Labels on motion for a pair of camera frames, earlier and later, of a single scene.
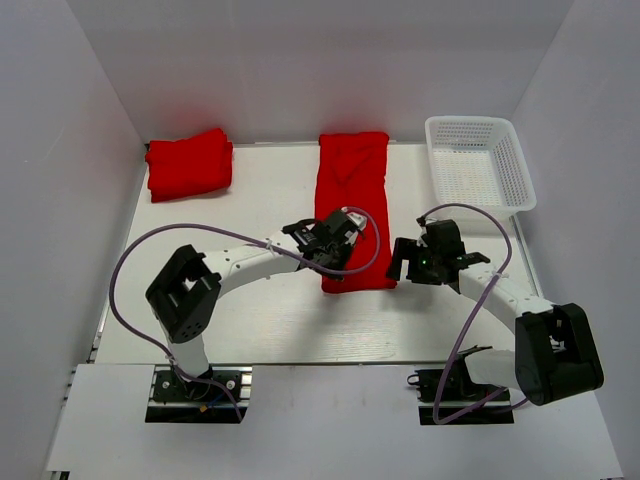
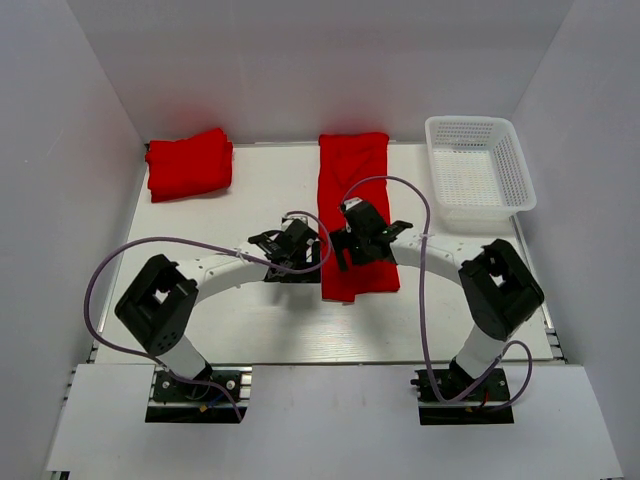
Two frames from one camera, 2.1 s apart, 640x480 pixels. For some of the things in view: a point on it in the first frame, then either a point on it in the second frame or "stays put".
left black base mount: [220, 394] stays put
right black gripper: [405, 248] → [342, 240]
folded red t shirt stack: [187, 167] stays put
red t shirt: [351, 172] stays put
